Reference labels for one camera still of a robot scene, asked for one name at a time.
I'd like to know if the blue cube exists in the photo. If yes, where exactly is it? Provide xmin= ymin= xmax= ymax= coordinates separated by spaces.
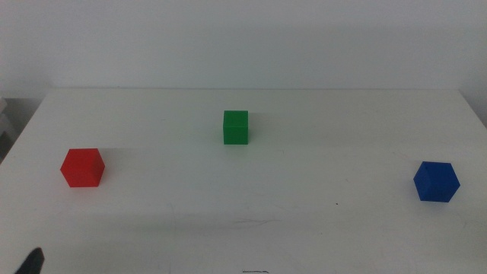
xmin=412 ymin=161 xmax=461 ymax=203

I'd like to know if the red cube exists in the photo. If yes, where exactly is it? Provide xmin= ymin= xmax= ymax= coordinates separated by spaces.
xmin=59 ymin=148 xmax=106 ymax=188

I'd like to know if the green cube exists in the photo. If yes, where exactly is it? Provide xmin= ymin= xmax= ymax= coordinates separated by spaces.
xmin=222 ymin=110 xmax=250 ymax=145

